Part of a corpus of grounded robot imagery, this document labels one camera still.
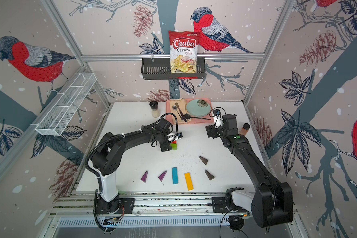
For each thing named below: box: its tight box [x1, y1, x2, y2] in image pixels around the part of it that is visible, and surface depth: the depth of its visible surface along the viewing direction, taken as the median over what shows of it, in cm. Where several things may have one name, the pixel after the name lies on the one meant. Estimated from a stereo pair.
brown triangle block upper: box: [198, 155, 209, 166], surface depth 90 cm
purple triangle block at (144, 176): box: [140, 170, 149, 183], surface depth 83 cm
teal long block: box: [171, 167, 179, 185], surface depth 85 cm
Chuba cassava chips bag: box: [168, 30, 200, 74], surface depth 87 cm
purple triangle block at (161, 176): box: [158, 170, 168, 182], surface depth 83 cm
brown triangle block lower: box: [204, 169, 215, 181], surface depth 84 cm
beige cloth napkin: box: [169, 98, 189, 124], surface depth 120 cm
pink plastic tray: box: [165, 97, 215, 125], surface depth 119 cm
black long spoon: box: [184, 113, 212, 120], surface depth 113 cm
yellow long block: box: [184, 172, 194, 191], surface depth 83 cm
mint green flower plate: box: [185, 98, 211, 118], surface depth 120 cm
